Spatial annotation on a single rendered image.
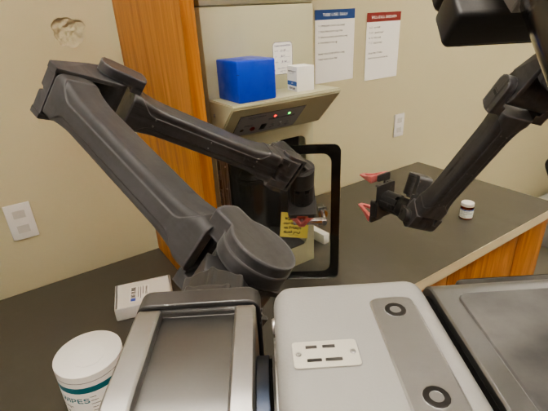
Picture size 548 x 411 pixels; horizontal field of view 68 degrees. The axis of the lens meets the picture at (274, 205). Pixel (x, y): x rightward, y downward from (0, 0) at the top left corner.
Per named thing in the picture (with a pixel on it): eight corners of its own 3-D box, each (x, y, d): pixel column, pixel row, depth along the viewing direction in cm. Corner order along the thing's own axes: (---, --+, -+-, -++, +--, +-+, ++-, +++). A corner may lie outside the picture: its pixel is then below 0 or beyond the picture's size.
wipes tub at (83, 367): (66, 398, 90) (47, 346, 84) (125, 370, 97) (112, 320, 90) (77, 444, 80) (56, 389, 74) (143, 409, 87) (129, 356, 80)
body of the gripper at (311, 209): (289, 219, 97) (288, 199, 91) (288, 187, 103) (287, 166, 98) (315, 218, 96) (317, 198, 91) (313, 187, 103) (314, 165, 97)
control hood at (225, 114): (212, 140, 102) (208, 99, 98) (313, 118, 118) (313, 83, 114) (235, 150, 93) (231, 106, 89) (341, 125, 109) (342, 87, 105)
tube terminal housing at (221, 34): (195, 258, 141) (158, 11, 108) (273, 229, 157) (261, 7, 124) (229, 293, 122) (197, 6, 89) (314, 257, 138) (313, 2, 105)
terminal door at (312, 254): (233, 279, 120) (219, 148, 103) (338, 276, 119) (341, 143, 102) (232, 280, 119) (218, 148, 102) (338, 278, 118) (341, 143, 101)
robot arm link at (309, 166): (298, 177, 87) (320, 165, 89) (280, 159, 91) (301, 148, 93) (298, 198, 92) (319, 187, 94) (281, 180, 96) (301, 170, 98)
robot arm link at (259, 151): (75, 130, 61) (103, 65, 57) (72, 113, 65) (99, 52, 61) (283, 199, 88) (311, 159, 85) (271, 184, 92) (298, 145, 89)
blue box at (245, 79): (218, 99, 98) (215, 59, 95) (254, 93, 103) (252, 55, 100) (239, 104, 91) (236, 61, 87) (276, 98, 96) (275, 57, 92)
